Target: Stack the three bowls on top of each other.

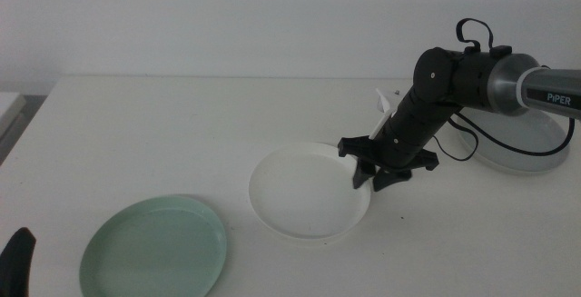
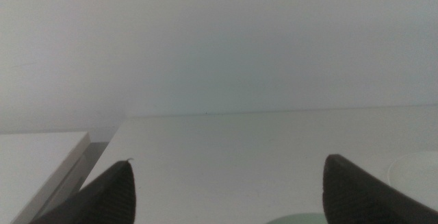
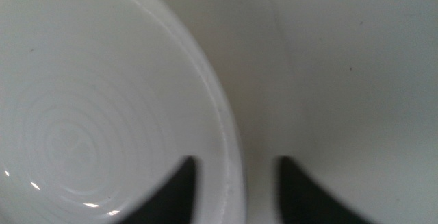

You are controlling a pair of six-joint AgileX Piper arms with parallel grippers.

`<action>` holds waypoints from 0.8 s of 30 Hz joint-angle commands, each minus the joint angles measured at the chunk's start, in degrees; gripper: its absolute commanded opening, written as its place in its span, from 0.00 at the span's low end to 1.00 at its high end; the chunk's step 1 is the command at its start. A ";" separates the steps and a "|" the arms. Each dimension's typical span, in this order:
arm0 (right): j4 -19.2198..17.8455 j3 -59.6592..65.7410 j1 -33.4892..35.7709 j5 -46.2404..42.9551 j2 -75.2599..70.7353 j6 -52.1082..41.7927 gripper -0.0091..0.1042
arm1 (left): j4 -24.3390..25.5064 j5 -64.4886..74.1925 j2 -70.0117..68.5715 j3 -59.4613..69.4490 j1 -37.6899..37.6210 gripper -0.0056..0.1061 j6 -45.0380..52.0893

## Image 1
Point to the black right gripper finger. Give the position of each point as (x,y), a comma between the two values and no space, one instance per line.
(363,174)
(388,178)

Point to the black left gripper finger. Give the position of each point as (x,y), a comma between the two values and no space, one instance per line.
(17,265)

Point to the white shallow bowl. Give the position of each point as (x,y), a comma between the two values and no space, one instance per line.
(304,192)

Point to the grey shallow bowl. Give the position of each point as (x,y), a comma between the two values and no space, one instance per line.
(531,135)

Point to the pale green shallow bowl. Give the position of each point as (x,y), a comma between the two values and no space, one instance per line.
(154,251)

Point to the black right Piper arm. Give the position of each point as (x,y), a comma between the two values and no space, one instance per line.
(504,83)

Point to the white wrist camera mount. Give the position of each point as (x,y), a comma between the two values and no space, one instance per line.
(384,107)

